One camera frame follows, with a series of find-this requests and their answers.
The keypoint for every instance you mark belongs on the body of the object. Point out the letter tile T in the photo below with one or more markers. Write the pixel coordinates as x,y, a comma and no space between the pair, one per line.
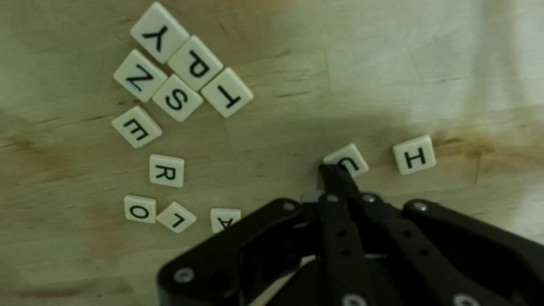
226,93

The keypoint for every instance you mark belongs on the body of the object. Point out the letter tile L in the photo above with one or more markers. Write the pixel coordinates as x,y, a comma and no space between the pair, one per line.
177,218

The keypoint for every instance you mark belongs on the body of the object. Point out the letter tile P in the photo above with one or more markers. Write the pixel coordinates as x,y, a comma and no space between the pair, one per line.
196,64

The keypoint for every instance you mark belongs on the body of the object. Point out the letter tile E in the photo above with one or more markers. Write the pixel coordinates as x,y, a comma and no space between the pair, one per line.
136,127

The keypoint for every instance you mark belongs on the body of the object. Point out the letter tile A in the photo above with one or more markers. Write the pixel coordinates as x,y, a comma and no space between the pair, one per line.
223,218

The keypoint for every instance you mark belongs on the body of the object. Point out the letter tile S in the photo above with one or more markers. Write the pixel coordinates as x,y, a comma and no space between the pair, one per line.
177,99

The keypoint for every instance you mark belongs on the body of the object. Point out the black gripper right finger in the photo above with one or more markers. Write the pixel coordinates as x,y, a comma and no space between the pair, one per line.
434,280

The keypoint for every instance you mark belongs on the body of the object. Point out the letter tile Z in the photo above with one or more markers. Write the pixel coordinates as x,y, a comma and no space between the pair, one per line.
140,77

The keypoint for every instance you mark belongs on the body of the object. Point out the letter tile U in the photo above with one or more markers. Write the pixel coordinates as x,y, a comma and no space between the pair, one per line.
349,159

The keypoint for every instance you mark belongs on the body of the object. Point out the letter tile R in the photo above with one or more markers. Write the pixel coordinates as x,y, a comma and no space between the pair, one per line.
167,171

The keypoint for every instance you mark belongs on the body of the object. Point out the letter tile O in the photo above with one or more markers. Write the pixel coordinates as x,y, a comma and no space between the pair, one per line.
141,210

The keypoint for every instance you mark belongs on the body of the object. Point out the letter tile H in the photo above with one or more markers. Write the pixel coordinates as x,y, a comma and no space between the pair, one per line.
413,156

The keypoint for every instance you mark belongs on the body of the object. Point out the letter tile Y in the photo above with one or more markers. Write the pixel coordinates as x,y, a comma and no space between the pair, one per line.
158,33

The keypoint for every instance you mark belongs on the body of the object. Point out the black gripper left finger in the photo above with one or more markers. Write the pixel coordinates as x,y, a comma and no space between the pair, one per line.
347,280

